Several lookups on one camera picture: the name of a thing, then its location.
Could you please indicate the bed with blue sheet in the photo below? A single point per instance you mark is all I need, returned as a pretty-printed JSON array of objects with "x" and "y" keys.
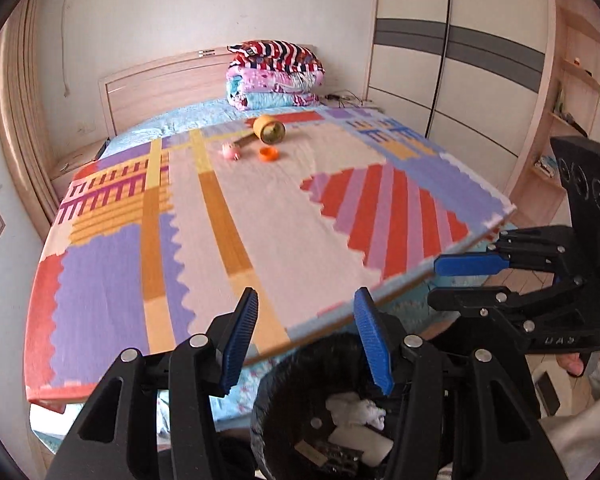
[{"x": 180, "y": 122}]

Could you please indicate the trash bin with black bag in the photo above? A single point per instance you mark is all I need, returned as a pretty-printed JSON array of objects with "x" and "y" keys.
[{"x": 290, "y": 410}]

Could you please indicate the dark flat object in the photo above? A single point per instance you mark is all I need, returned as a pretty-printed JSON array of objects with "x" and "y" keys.
[{"x": 548, "y": 394}]

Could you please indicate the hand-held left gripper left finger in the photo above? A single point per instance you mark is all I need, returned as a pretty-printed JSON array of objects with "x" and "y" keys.
[{"x": 240, "y": 342}]

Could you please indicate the white tissue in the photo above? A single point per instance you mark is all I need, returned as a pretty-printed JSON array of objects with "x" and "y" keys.
[{"x": 355, "y": 407}]

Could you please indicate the brown flat stick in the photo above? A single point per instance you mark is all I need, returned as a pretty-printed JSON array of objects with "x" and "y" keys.
[{"x": 243, "y": 141}]

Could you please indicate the person's right hand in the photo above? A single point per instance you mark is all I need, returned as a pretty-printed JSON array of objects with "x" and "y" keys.
[{"x": 575, "y": 365}]

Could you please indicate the white paper cup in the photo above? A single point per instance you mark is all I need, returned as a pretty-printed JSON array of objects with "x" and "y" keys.
[{"x": 365, "y": 442}]

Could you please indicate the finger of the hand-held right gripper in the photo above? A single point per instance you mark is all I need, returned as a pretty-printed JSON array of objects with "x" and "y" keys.
[
  {"x": 480, "y": 300},
  {"x": 465, "y": 264}
]

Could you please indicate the orange bottle cap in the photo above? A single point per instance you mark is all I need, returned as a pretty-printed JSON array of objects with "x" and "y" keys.
[{"x": 269, "y": 154}]

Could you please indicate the dark packet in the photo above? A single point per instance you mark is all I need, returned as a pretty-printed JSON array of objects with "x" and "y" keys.
[{"x": 342, "y": 456}]

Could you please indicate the wooden bed headboard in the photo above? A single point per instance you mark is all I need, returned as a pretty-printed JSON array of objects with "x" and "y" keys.
[{"x": 155, "y": 85}]

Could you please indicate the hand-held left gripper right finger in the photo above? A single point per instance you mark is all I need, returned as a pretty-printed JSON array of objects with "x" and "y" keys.
[{"x": 375, "y": 342}]

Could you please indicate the wooden nightstand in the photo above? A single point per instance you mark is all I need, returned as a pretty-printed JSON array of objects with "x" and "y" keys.
[{"x": 75, "y": 170}]

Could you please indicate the yellow cup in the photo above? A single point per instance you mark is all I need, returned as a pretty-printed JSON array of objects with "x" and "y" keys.
[{"x": 269, "y": 129}]

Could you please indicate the striped folded quilt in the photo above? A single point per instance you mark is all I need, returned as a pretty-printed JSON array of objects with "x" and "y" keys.
[{"x": 280, "y": 55}]

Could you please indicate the wooden open shelf unit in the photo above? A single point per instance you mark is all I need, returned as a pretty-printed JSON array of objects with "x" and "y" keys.
[{"x": 570, "y": 90}]

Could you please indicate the pink folded quilt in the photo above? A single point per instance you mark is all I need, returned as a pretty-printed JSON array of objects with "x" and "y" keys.
[{"x": 275, "y": 87}]

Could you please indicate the person's right forearm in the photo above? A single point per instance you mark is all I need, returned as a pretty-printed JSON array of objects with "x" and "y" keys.
[{"x": 580, "y": 440}]

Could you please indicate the colourful patterned bed mat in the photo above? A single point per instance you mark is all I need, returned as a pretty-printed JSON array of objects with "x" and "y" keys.
[{"x": 280, "y": 210}]

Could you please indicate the sliding door wardrobe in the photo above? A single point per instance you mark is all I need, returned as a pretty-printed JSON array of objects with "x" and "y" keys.
[{"x": 455, "y": 60}]

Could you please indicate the pink pig toy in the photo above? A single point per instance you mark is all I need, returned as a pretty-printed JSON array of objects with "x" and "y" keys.
[{"x": 230, "y": 151}]

